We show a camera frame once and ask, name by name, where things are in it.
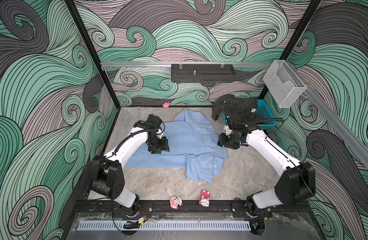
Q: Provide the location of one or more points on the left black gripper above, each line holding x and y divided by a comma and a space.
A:
164, 146

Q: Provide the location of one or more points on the aluminium wall rail back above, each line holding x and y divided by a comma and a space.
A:
145, 64

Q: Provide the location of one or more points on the black frame post right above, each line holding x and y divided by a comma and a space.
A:
289, 24

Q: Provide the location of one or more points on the aluminium wall rail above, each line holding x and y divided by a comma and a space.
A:
342, 107
145, 64

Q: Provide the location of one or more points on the dark grey long sleeve shirt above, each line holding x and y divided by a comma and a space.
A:
241, 110

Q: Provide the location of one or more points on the teal plastic basket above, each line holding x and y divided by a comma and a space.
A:
264, 111

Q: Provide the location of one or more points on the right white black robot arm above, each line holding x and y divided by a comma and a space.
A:
296, 179

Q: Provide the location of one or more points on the black perforated wall tray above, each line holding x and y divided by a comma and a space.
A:
206, 74

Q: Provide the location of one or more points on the pink toy at back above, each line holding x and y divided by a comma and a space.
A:
166, 105

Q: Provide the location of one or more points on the clear plastic wall bin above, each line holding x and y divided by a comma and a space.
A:
284, 83

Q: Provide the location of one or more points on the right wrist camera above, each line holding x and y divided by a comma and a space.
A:
227, 130

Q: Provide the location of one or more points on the black frame post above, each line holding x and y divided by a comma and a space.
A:
87, 41
289, 24

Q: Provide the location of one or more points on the light blue long sleeve shirt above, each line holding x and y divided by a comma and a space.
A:
193, 144

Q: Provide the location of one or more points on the white slotted cable duct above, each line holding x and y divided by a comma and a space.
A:
169, 225

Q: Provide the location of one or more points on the pink white figurine toy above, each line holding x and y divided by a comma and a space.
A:
175, 202

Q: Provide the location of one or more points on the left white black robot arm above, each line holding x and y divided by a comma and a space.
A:
106, 175

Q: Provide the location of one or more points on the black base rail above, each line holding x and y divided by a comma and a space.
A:
158, 209

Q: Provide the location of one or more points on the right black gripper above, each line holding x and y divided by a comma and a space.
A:
221, 140

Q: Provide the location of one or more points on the black frame post left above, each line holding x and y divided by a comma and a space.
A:
87, 41

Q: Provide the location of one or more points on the aluminium wall rail right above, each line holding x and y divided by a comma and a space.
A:
342, 107

